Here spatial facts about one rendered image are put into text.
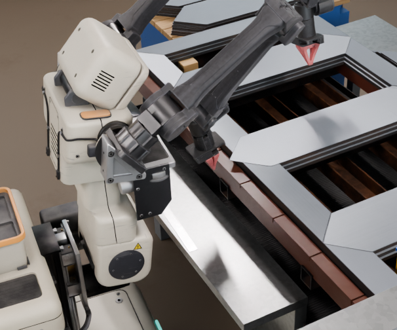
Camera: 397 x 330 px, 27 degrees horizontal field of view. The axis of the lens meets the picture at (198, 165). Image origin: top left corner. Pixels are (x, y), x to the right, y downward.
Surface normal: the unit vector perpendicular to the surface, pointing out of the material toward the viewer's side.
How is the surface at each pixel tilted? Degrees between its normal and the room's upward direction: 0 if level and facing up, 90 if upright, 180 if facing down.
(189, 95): 48
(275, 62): 0
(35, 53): 0
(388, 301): 0
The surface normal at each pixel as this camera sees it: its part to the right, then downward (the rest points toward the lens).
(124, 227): 0.37, 0.54
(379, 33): -0.04, -0.80
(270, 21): -0.10, -0.10
